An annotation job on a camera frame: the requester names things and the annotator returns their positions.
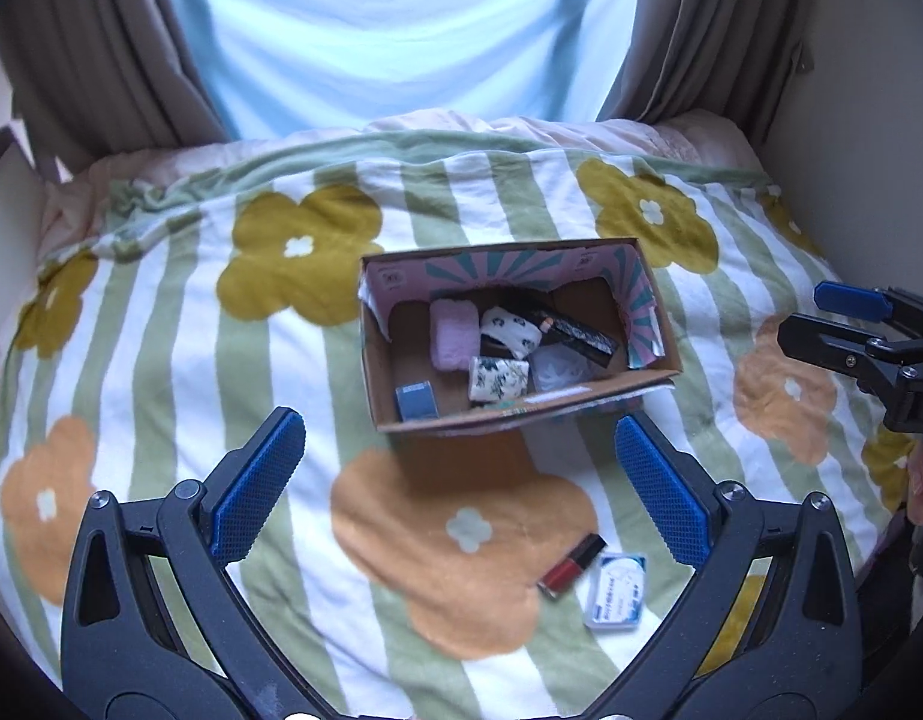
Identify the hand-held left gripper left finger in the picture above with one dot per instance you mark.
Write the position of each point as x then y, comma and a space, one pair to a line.
255, 495

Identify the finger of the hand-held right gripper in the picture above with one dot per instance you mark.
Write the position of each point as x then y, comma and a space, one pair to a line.
821, 341
851, 300

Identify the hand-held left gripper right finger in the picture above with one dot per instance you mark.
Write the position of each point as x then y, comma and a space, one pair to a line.
660, 495

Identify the clear dental floss box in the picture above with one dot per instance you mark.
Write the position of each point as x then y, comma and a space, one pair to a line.
617, 591

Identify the red lip gloss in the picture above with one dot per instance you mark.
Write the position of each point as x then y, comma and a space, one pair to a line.
572, 568

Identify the clear plastic hook box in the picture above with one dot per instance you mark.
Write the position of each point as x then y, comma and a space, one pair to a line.
559, 373

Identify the cardboard box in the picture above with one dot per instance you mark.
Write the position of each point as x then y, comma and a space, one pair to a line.
506, 390

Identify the small blue box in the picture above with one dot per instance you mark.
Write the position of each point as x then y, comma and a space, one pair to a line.
416, 401

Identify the white patterned roll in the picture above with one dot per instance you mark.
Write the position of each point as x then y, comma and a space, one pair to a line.
499, 381

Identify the white panda print sock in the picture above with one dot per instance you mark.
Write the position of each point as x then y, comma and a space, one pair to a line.
510, 330

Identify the pink cloth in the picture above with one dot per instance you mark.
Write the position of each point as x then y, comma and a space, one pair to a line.
455, 334

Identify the striped flower print blanket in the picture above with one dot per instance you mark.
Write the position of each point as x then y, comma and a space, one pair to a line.
206, 360

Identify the brown curtain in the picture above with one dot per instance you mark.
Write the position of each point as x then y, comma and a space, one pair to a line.
716, 30
94, 45

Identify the pink quilt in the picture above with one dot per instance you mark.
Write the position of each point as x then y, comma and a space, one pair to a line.
431, 126

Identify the light blue sheer curtain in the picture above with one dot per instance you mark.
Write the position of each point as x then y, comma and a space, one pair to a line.
401, 30

